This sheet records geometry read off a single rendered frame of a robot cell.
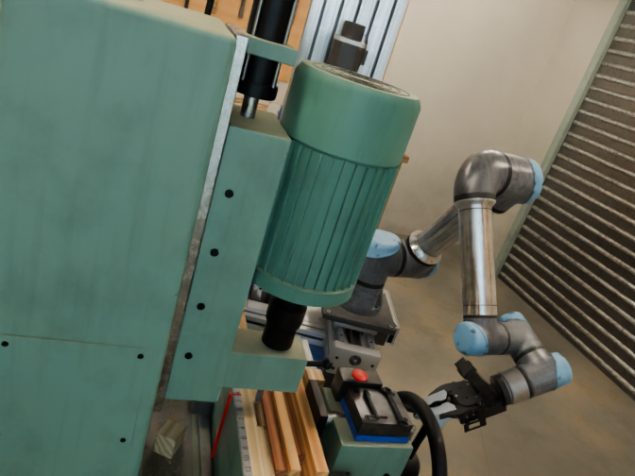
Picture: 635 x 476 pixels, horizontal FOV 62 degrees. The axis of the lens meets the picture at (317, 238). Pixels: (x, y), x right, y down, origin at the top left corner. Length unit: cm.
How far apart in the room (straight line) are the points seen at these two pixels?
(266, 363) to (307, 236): 25
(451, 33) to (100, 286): 409
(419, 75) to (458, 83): 37
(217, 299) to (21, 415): 29
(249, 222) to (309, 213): 8
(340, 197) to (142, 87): 27
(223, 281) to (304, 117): 24
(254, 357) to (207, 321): 13
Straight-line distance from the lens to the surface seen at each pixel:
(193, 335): 78
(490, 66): 480
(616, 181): 422
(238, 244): 70
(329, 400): 100
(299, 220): 70
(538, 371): 131
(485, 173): 129
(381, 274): 155
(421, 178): 479
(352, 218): 71
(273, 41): 68
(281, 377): 89
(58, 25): 60
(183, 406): 114
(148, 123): 61
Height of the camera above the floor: 157
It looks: 22 degrees down
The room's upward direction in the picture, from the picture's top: 18 degrees clockwise
